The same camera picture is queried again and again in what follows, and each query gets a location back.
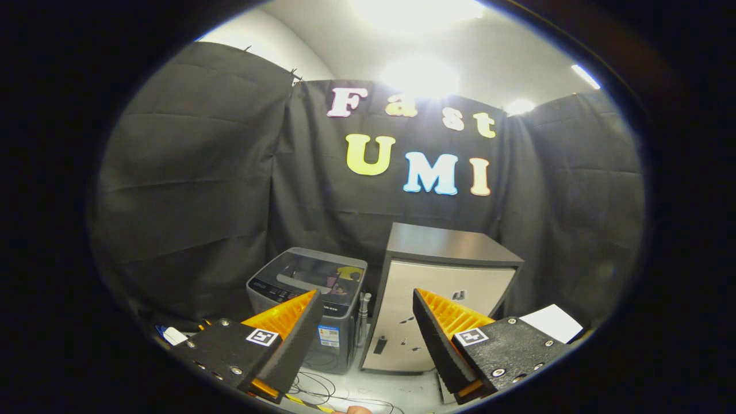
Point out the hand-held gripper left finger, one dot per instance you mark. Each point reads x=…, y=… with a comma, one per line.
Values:
x=299, y=339

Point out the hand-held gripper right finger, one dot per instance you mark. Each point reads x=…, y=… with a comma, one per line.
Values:
x=437, y=339

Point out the grey washing machine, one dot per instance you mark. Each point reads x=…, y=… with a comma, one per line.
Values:
x=345, y=359

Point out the beige cabinet with dark top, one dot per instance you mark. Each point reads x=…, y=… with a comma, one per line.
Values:
x=397, y=299

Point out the white table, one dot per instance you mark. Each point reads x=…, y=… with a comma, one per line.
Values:
x=555, y=322

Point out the blue and white floor item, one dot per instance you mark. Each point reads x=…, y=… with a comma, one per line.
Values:
x=174, y=336

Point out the black backdrop cloth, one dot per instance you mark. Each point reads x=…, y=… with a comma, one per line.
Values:
x=190, y=201

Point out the ceiling light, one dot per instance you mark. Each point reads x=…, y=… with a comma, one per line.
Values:
x=420, y=77
x=420, y=11
x=585, y=76
x=519, y=106

